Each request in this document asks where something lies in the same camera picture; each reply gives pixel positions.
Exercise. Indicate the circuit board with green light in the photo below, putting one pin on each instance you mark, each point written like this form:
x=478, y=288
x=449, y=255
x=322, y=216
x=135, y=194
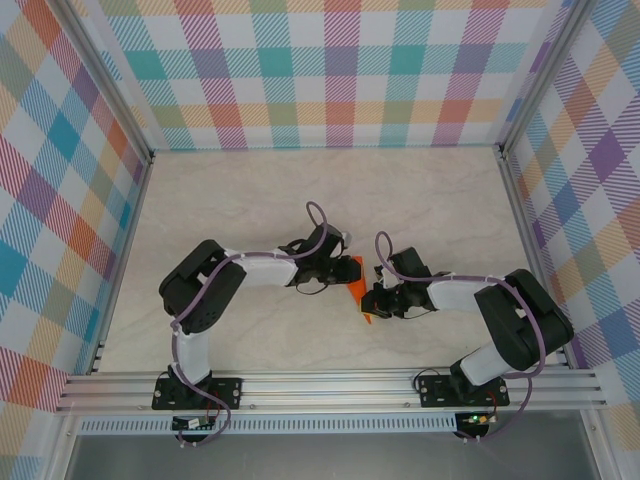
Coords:
x=477, y=420

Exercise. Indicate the aluminium side rail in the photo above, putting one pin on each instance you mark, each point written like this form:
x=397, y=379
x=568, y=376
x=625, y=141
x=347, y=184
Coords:
x=532, y=260
x=122, y=260

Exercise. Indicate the long aluminium mounting rail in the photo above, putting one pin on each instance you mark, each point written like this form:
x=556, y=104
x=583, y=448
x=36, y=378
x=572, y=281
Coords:
x=325, y=387

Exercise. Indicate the orange cloth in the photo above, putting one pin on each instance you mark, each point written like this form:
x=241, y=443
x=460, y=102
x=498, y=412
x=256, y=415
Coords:
x=356, y=295

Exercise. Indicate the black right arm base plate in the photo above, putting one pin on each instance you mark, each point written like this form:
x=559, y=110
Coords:
x=435, y=400

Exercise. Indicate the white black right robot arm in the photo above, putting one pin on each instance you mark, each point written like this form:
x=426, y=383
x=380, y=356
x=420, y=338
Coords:
x=480, y=365

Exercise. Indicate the small dark circuit board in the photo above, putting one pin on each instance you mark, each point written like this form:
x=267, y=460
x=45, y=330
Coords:
x=182, y=424

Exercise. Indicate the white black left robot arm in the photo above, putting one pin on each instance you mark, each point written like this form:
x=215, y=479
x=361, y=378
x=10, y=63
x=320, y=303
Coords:
x=192, y=350

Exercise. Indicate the aluminium frame post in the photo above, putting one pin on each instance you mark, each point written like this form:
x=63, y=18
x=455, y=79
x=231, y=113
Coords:
x=110, y=75
x=540, y=75

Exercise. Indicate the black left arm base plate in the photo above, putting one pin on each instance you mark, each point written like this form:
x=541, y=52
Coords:
x=227, y=392

